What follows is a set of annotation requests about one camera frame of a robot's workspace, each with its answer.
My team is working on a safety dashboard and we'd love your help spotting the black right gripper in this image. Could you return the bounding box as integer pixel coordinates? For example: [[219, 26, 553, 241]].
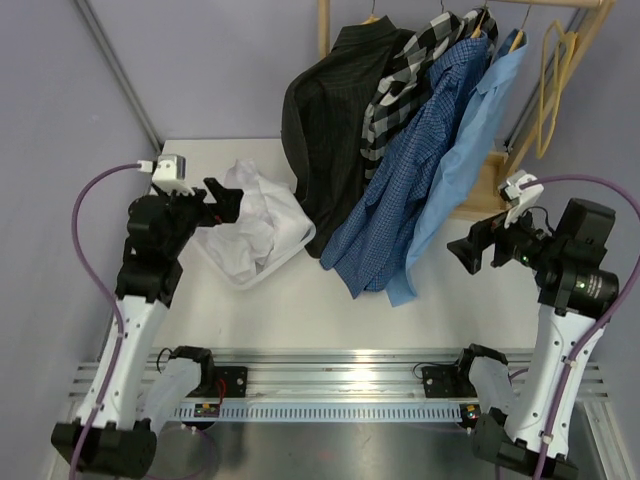
[[449, 196, 566, 275]]

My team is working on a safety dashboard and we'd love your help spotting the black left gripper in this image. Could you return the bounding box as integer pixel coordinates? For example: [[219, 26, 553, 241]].
[[157, 179, 243, 258]]

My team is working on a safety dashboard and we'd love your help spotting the light blue shirt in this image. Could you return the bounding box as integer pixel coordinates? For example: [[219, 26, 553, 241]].
[[386, 29, 527, 307]]

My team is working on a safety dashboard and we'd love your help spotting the yellow hanger of blue shirt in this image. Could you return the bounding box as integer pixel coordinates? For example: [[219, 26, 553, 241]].
[[509, 4, 532, 54]]

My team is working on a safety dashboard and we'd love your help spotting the yellow hanger of white shirt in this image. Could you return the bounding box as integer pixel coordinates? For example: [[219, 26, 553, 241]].
[[535, 20, 577, 159]]

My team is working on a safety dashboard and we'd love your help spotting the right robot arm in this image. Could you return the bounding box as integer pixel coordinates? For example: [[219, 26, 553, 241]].
[[447, 198, 619, 479]]

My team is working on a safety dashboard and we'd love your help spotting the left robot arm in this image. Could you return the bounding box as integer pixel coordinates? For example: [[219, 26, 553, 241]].
[[51, 178, 244, 479]]

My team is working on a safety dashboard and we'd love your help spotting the blue plaid shirt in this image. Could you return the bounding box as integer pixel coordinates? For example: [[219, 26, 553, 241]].
[[320, 34, 493, 298]]

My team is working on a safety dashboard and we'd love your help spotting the black pinstripe shirt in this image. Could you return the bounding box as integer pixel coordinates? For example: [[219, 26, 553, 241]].
[[281, 17, 413, 259]]

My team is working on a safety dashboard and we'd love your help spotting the black white checkered shirt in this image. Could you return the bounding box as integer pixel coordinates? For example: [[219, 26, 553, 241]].
[[360, 7, 498, 182]]

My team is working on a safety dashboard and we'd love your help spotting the hanger of plaid shirt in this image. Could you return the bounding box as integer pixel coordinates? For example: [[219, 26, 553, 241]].
[[469, 1, 495, 39]]

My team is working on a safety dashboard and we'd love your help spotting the hanger of black shirt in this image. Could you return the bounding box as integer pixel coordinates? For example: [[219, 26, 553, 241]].
[[362, 0, 380, 25]]

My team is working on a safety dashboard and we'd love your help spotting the hanger of checkered shirt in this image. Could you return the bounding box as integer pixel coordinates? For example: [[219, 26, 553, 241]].
[[436, 0, 447, 14]]

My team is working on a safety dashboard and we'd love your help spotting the wooden clothes rack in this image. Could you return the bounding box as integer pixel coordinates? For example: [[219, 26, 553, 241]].
[[315, 0, 619, 226]]

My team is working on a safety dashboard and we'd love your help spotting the white plastic laundry basket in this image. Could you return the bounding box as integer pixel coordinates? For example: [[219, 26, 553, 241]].
[[193, 224, 316, 291]]

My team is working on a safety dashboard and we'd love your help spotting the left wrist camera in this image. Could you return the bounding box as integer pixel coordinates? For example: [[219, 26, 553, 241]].
[[136, 154, 195, 196]]

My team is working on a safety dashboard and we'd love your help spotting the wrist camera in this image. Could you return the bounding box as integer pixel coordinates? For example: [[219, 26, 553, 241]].
[[498, 170, 544, 229], [136, 154, 195, 196]]

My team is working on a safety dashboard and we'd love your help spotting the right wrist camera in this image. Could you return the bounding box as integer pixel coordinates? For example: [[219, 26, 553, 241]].
[[498, 170, 544, 229]]

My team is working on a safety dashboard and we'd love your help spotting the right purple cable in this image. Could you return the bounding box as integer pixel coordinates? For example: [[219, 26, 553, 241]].
[[519, 173, 640, 479]]

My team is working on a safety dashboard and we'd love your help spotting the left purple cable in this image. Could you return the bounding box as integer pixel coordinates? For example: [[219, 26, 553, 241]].
[[67, 160, 146, 474]]

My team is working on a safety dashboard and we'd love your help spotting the aluminium rail base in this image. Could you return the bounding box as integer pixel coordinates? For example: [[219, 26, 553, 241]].
[[68, 348, 609, 402]]

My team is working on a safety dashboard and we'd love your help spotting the aluminium corner frame post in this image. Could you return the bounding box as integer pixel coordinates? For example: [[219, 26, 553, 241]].
[[70, 0, 164, 154]]

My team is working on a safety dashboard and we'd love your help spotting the white slotted cable duct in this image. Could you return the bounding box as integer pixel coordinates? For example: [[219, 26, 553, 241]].
[[170, 401, 462, 423]]

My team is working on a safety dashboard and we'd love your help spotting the purple cable under duct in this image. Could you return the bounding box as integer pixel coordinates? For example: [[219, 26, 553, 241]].
[[179, 422, 221, 476]]

